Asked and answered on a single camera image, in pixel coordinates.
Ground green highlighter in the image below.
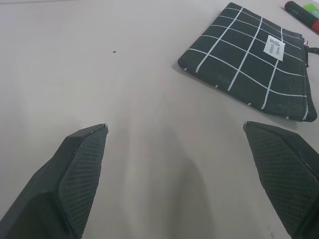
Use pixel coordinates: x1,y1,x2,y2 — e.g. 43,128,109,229
303,3,319,15

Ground dark green marker red cap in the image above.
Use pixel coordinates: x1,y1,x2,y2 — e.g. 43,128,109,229
284,0,319,35

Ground black grid-pattern pouch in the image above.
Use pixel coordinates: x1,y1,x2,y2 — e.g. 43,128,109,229
177,2,317,123

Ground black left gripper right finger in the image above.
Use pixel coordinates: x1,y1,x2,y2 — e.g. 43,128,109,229
243,121,319,239

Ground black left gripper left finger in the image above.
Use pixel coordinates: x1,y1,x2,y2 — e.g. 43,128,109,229
0,123,109,239

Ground black cable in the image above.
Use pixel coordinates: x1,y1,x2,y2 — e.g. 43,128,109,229
303,41,319,68

